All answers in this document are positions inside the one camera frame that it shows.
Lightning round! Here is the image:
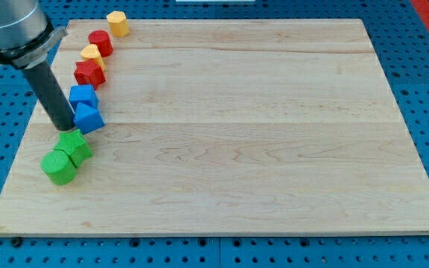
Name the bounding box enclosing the yellow heart block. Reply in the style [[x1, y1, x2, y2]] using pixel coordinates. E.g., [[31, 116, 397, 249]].
[[80, 44, 106, 71]]

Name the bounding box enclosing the green cylinder block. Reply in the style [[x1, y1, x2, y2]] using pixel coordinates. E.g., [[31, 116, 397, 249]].
[[40, 150, 77, 185]]

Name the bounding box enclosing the blue triangle block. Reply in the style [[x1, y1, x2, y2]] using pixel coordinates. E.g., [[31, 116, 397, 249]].
[[74, 103, 105, 135]]

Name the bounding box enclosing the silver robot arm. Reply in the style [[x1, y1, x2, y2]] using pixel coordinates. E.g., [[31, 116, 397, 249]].
[[0, 0, 74, 131]]

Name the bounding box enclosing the red cylinder block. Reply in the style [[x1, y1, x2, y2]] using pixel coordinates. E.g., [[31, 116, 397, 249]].
[[88, 30, 113, 57]]

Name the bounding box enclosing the yellow hexagon block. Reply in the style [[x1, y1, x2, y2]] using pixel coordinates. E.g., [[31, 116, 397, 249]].
[[107, 10, 130, 37]]

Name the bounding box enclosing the red star block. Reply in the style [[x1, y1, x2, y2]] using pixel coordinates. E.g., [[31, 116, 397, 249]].
[[74, 59, 106, 90]]

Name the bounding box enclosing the green star block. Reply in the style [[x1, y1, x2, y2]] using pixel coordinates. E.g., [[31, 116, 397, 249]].
[[54, 130, 93, 168]]

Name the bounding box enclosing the wooden board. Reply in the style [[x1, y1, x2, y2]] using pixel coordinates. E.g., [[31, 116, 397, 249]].
[[0, 19, 429, 237]]

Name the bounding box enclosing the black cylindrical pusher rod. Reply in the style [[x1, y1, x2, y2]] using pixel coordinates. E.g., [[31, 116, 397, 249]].
[[22, 60, 74, 131]]

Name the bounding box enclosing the blue cube block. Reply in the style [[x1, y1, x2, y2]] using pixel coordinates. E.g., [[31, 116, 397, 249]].
[[69, 84, 99, 110]]

